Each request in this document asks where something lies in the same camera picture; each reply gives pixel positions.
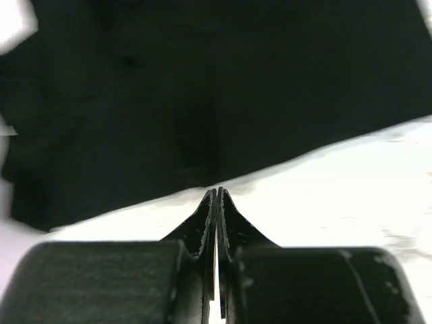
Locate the black t shirt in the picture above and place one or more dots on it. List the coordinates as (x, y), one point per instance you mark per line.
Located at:
(119, 102)

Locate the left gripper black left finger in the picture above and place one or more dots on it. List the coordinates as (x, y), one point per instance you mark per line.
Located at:
(166, 281)

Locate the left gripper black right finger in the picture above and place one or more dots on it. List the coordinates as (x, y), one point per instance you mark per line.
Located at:
(262, 282)

